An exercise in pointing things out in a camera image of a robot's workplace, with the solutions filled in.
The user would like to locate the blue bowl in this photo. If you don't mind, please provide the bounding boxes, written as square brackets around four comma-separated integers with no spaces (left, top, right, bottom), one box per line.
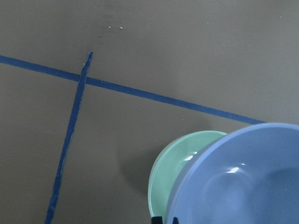
[165,123,299,224]

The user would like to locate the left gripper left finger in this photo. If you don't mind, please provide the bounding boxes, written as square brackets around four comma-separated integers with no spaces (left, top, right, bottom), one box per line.
[151,216,163,224]

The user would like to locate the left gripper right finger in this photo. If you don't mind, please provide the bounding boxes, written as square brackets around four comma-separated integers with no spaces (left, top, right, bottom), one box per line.
[172,217,179,224]

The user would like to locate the green bowl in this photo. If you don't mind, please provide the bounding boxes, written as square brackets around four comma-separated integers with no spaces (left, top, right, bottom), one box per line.
[148,130,227,223]

